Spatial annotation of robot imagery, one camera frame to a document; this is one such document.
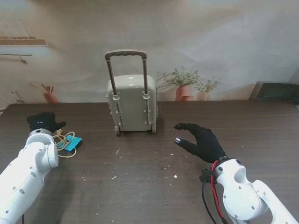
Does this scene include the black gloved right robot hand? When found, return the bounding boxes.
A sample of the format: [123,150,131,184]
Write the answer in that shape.
[174,123,228,164]

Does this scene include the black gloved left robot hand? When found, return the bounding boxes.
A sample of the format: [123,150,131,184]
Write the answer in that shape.
[27,112,68,136]

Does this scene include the teal luggage tag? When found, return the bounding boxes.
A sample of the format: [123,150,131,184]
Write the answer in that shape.
[62,136,83,151]

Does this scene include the small beige trolley suitcase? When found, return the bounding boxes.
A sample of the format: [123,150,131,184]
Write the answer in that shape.
[104,49,160,137]

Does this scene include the dark flat box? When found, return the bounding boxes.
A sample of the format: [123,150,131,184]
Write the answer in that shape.
[248,81,299,105]

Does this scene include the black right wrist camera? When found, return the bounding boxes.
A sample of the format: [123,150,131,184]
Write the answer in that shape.
[199,168,213,183]

